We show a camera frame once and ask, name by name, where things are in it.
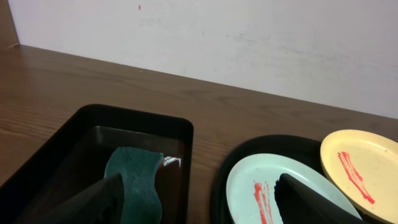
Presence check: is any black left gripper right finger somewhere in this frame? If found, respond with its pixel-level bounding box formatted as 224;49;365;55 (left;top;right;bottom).
274;173;365;224

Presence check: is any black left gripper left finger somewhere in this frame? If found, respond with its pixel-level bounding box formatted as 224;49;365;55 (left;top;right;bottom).
37;173;124;224

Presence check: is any light green plate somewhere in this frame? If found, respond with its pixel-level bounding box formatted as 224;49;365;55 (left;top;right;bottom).
226;154;361;223

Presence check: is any green scrubbing sponge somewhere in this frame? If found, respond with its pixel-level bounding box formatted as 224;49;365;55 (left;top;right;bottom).
104;147;164;224

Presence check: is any yellow plate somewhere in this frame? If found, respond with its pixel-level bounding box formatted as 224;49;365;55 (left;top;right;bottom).
320;129;397;223

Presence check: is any black rectangular water tray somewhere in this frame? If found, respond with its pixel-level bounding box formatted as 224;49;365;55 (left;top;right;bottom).
1;105;193;223

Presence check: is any round black serving tray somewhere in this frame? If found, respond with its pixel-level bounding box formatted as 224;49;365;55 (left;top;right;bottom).
210;135;385;223

